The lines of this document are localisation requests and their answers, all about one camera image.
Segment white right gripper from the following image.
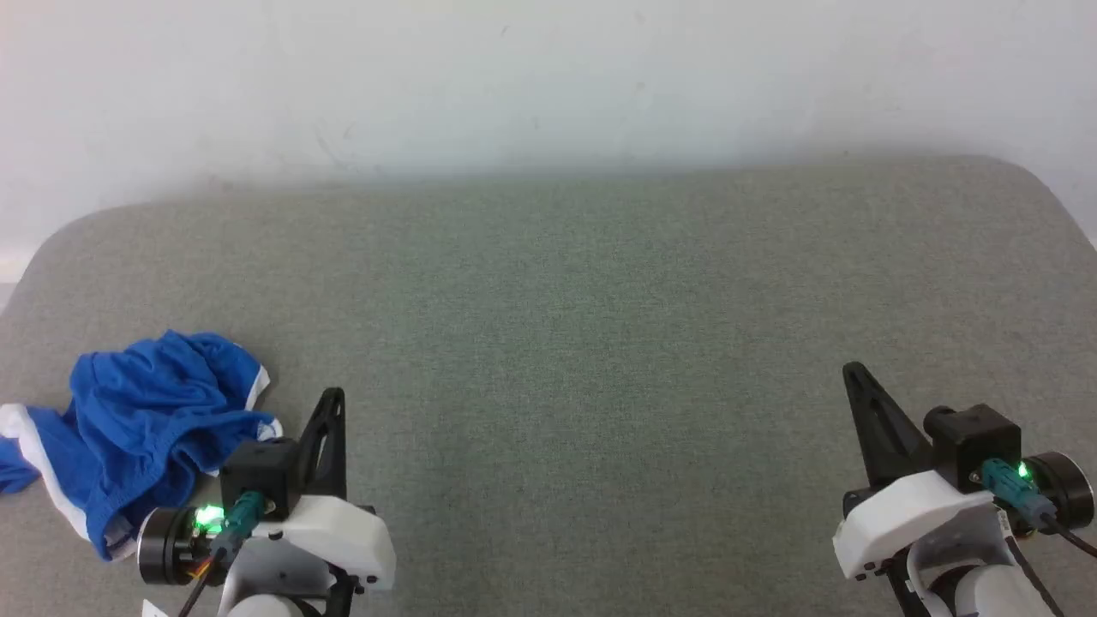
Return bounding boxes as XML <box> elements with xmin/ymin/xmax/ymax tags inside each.
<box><xmin>833</xmin><ymin>361</ymin><xmax>1000</xmax><ymax>583</ymax></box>

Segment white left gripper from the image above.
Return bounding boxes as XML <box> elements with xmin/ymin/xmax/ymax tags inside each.
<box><xmin>219</xmin><ymin>387</ymin><xmax>397</xmax><ymax>602</ymax></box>

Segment blue shorts with white stripes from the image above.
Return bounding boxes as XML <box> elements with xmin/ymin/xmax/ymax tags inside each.
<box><xmin>0</xmin><ymin>330</ymin><xmax>284</xmax><ymax>562</ymax></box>

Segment grey fabric sofa seat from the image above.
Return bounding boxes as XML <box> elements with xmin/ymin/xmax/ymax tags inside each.
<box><xmin>0</xmin><ymin>154</ymin><xmax>1097</xmax><ymax>617</ymax></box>

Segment black cable with teal plug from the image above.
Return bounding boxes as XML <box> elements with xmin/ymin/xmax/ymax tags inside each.
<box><xmin>176</xmin><ymin>491</ymin><xmax>268</xmax><ymax>617</ymax></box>
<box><xmin>980</xmin><ymin>457</ymin><xmax>1097</xmax><ymax>560</ymax></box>

